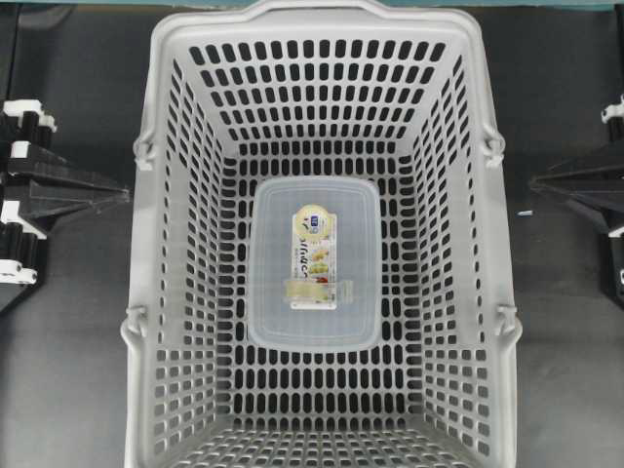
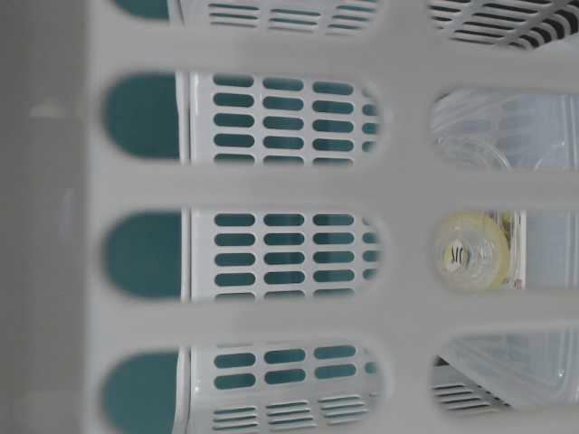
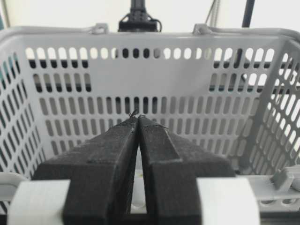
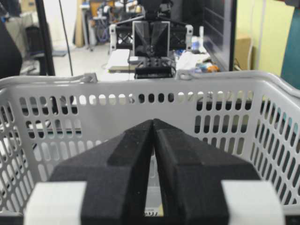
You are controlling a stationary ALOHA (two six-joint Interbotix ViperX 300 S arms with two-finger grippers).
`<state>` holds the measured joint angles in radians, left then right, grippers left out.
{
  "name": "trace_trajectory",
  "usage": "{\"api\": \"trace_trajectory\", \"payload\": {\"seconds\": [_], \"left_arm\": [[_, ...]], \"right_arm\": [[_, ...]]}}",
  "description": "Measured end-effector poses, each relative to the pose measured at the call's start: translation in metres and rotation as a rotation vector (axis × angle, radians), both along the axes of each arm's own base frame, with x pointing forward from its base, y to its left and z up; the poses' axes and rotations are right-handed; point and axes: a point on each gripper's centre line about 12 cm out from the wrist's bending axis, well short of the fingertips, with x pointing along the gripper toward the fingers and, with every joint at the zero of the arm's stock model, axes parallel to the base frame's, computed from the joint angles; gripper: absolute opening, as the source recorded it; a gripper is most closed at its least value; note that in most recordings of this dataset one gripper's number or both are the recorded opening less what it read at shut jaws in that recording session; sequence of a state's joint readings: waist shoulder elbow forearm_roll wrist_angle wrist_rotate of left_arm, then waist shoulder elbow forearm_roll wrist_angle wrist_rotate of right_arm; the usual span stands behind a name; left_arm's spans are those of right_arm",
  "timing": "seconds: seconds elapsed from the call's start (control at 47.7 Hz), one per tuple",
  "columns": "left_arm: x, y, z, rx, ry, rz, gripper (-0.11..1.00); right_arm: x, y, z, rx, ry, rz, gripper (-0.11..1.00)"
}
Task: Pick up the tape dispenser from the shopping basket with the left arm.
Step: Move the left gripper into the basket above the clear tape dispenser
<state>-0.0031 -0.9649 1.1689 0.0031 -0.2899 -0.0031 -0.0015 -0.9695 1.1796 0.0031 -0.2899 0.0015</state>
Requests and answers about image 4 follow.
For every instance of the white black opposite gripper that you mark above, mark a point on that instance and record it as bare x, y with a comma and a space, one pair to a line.
154, 38

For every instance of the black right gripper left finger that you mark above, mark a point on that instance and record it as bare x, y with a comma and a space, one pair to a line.
116, 173

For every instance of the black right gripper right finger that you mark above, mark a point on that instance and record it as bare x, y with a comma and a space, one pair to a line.
190, 174

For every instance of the grey plastic shopping basket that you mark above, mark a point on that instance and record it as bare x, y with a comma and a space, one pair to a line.
44, 120

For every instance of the white flat box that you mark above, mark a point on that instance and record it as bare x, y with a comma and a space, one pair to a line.
118, 61

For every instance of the cluttered items on table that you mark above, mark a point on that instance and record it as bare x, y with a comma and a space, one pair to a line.
197, 60

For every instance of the dark monitor panel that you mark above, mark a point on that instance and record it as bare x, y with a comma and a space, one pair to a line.
218, 19

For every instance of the brown cardboard box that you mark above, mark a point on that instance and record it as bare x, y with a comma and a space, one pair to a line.
243, 51

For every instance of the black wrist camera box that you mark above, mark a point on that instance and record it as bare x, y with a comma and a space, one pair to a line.
155, 68

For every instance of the black metal frame post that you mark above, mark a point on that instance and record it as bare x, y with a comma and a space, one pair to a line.
45, 37

